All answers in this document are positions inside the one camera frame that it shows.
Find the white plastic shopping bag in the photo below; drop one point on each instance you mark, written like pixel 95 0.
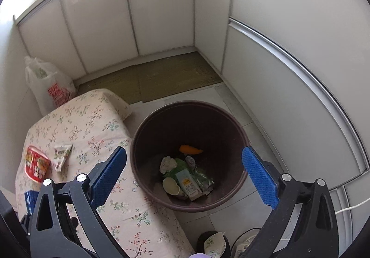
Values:
pixel 43 84

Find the green snack packet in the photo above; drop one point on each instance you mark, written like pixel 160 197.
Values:
pixel 180 164

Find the brown plastic bin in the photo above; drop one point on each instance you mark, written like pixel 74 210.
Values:
pixel 188 122

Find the small woven floor mat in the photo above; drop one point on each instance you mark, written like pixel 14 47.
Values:
pixel 112 84

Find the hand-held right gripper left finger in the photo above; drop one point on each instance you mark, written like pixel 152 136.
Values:
pixel 108 177

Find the orange carrot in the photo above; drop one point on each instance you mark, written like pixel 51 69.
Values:
pixel 190 149

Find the large woven floor mat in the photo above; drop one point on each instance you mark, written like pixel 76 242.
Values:
pixel 179 76

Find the white tissue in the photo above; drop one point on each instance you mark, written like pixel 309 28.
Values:
pixel 168 164

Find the white tall cabinet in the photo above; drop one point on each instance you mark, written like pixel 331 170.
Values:
pixel 289 30

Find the white and green sachet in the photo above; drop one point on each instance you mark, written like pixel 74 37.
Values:
pixel 62 155

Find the cream carton box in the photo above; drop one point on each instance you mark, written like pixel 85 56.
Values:
pixel 188 184

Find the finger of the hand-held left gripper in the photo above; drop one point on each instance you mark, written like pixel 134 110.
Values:
pixel 30 201

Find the red instant noodle cup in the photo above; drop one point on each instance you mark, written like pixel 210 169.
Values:
pixel 36 164

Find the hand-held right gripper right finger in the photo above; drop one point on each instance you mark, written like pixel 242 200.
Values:
pixel 258 177

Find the white low cabinet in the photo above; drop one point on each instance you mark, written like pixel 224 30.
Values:
pixel 101 9

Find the white power strip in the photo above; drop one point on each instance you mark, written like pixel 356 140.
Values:
pixel 244 246

